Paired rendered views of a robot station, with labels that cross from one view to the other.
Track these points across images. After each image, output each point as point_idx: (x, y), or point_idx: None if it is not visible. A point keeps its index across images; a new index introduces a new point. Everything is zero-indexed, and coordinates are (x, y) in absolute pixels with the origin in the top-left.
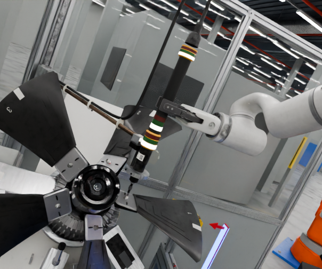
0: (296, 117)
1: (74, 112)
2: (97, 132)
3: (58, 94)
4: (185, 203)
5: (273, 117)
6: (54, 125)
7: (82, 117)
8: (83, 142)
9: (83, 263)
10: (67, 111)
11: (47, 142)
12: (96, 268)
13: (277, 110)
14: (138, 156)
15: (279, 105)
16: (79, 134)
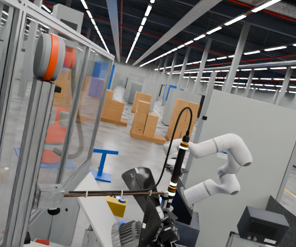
0: (210, 153)
1: (88, 204)
2: (98, 203)
3: (153, 206)
4: None
5: (201, 154)
6: (156, 222)
7: (91, 202)
8: (102, 217)
9: None
10: (87, 208)
11: (153, 233)
12: None
13: (202, 151)
14: (170, 201)
15: (201, 148)
16: (98, 214)
